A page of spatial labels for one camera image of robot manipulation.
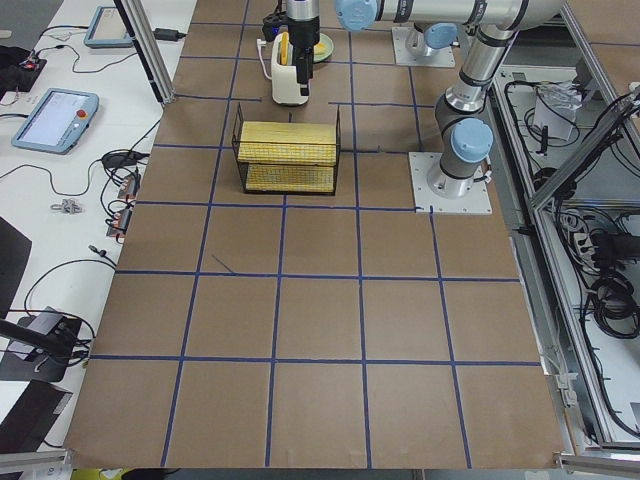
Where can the light wooden shelf board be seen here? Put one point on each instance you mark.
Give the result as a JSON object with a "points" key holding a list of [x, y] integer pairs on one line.
{"points": [[304, 143]]}

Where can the blue teach pendant far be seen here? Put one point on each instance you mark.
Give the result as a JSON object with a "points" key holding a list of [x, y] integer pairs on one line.
{"points": [[107, 30]]}

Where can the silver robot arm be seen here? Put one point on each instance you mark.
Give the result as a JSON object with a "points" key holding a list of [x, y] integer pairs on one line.
{"points": [[468, 140], [420, 12]]}

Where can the aluminium frame post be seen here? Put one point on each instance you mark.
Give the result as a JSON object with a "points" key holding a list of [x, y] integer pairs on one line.
{"points": [[139, 30]]}

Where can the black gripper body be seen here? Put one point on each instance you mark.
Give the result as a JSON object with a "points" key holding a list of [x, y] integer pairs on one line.
{"points": [[303, 33]]}

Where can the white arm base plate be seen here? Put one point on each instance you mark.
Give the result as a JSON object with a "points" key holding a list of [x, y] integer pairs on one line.
{"points": [[429, 47], [435, 192]]}

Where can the white two-slot toaster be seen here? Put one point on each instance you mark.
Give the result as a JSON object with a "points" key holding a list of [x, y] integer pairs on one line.
{"points": [[285, 89]]}

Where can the black power adapter brick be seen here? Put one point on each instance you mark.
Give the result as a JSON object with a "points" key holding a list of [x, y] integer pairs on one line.
{"points": [[165, 34]]}

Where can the light green round plate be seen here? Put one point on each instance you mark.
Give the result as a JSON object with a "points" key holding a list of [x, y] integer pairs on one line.
{"points": [[328, 42]]}

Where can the orange toast slice in toaster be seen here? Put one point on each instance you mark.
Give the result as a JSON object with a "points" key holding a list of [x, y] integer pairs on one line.
{"points": [[283, 54]]}

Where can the blue teach pendant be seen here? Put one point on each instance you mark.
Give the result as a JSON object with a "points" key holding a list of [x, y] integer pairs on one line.
{"points": [[107, 30], [57, 122]]}

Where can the lower wooden shelf board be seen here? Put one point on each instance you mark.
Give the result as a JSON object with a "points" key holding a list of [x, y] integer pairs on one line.
{"points": [[290, 178]]}

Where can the blue teach pendant near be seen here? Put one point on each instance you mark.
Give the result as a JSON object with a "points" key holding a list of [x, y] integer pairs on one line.
{"points": [[57, 122]]}

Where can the black wire basket shelf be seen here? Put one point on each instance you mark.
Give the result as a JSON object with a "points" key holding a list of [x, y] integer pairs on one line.
{"points": [[243, 166]]}

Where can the triangular toast on plate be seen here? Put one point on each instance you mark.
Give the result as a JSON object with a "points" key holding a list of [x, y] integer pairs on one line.
{"points": [[320, 49]]}

